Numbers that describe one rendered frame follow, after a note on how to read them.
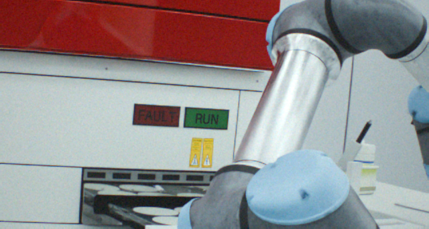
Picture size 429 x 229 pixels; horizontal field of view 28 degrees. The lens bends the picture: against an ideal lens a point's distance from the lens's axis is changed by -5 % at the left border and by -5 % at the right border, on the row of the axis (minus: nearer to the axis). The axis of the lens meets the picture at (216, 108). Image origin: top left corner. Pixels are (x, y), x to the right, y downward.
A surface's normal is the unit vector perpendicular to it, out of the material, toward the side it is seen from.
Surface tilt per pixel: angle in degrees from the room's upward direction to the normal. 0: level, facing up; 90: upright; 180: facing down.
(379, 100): 90
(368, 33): 125
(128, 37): 90
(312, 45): 91
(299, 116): 63
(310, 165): 40
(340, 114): 90
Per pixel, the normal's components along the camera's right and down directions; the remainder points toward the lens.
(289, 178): -0.47, -0.79
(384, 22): 0.03, 0.23
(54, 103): 0.51, 0.10
